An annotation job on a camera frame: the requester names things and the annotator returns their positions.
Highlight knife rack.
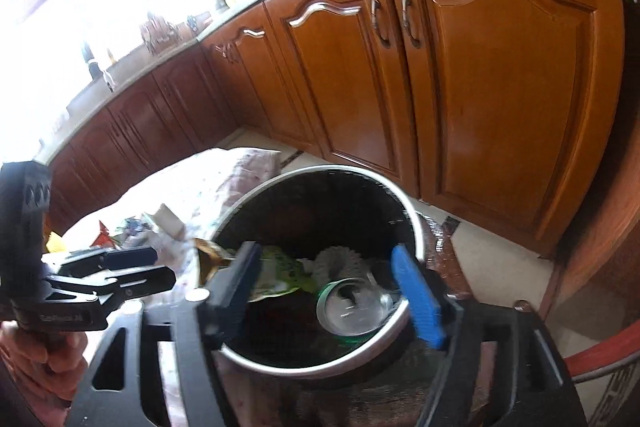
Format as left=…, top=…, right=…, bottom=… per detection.
left=140, top=14, right=182, bottom=55

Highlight wooden base cabinets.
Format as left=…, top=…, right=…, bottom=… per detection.
left=45, top=0, right=626, bottom=258

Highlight brown wooden door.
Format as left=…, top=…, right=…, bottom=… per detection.
left=550, top=0, right=640, bottom=308

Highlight chrome kitchen faucet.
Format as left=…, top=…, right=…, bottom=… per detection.
left=80, top=39, right=117, bottom=92

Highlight green snack packet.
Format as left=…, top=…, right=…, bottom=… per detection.
left=247, top=246, right=321, bottom=303

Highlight white foam fruit net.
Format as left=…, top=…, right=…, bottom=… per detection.
left=312, top=246, right=371, bottom=280

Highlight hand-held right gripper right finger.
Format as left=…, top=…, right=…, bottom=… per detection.
left=390, top=245, right=588, bottom=427

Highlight red stool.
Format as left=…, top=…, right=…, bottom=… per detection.
left=565, top=332, right=640, bottom=427

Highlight crumpled red wrapper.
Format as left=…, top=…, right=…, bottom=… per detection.
left=92, top=220, right=118, bottom=248

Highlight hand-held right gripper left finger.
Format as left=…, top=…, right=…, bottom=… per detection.
left=65, top=241, right=263, bottom=427

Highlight person's left hand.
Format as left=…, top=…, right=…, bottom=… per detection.
left=0, top=321, right=88, bottom=408

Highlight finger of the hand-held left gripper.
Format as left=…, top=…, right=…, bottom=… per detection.
left=50, top=267, right=177, bottom=303
left=60, top=247, right=157, bottom=273

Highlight crushed green can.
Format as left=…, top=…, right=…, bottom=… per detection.
left=316, top=278, right=397, bottom=339

